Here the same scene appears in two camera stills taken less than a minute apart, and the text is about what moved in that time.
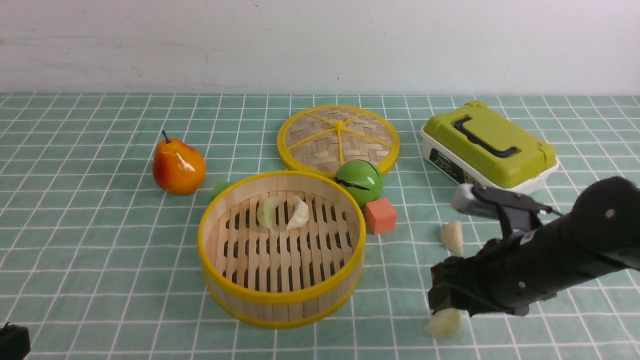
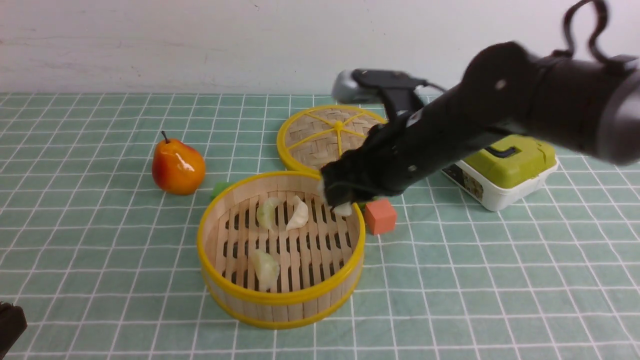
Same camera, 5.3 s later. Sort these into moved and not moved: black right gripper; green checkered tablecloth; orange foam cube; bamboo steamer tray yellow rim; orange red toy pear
Moved: black right gripper
Not moved: green checkered tablecloth; orange foam cube; orange red toy pear; bamboo steamer tray yellow rim
